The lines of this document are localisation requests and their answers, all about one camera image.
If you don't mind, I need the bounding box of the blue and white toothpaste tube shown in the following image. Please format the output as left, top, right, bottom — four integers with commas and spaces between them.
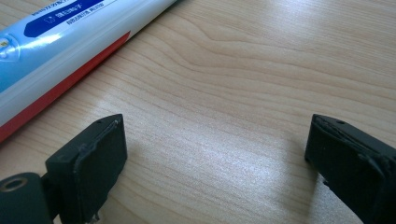
0, 0, 178, 145

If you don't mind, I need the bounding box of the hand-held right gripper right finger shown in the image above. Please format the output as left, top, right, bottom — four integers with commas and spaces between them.
304, 113, 396, 224

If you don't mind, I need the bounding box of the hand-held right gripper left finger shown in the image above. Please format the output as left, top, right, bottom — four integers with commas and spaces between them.
45, 113, 129, 224

